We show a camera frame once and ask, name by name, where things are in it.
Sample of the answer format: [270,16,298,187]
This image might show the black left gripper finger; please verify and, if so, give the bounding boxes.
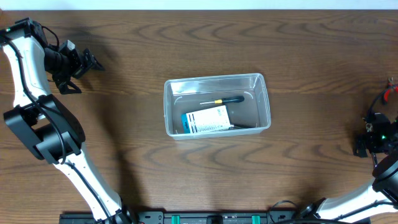
[57,81,82,95]
[83,49,104,71]

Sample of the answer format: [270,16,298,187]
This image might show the red handled pliers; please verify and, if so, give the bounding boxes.
[382,77,397,105]

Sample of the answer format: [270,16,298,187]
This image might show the clear plastic container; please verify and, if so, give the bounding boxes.
[164,73,271,140]

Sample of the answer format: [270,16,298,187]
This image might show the blue white cardboard box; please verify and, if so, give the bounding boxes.
[181,105,231,134]

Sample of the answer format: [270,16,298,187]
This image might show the small claw hammer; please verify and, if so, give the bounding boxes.
[230,124,255,129]

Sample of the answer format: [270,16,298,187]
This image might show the black yellow screwdriver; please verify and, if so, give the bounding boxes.
[200,96,244,105]

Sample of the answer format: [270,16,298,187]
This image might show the silver combination wrench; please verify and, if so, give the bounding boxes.
[366,123,373,132]

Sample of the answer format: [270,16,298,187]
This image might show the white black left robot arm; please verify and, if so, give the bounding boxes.
[1,18,136,223]

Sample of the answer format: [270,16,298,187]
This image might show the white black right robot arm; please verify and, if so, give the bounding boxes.
[297,113,397,223]

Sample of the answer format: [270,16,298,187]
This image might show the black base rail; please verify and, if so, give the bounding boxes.
[58,210,312,224]

